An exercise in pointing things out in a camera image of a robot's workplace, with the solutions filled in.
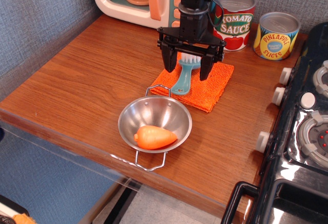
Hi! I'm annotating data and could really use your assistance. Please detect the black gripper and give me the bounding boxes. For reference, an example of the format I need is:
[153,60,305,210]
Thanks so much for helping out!
[157,6,226,81]

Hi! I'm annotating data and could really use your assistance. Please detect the blue dish brush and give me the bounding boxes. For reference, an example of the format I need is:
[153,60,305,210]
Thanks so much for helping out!
[171,53,201,95]

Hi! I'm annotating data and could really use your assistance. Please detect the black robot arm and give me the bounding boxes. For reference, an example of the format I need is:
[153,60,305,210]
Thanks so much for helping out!
[157,0,226,81]

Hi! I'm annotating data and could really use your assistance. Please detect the orange folded towel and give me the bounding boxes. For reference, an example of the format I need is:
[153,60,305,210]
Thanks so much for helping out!
[151,62,234,113]

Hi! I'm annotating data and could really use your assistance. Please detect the toy microwave oven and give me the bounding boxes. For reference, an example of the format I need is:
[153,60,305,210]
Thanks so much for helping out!
[95,0,181,29]

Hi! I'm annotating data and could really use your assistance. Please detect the tomato sauce can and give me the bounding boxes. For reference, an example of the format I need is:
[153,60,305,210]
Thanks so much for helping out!
[213,0,256,51]

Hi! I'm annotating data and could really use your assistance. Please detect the orange plastic carrot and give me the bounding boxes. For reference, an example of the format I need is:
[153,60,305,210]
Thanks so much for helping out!
[134,126,177,150]

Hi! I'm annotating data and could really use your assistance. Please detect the pineapple slices can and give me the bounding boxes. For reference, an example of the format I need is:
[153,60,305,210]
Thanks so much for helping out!
[253,12,301,61]

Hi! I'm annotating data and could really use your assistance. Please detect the black toy stove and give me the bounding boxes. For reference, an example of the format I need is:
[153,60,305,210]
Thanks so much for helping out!
[221,23,327,223]

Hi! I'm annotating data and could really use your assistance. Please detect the orange plush object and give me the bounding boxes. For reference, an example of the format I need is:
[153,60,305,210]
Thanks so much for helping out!
[1,214,36,224]

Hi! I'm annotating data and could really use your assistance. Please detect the steel bowl with handles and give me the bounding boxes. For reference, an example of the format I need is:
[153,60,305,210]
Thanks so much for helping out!
[118,85,193,172]

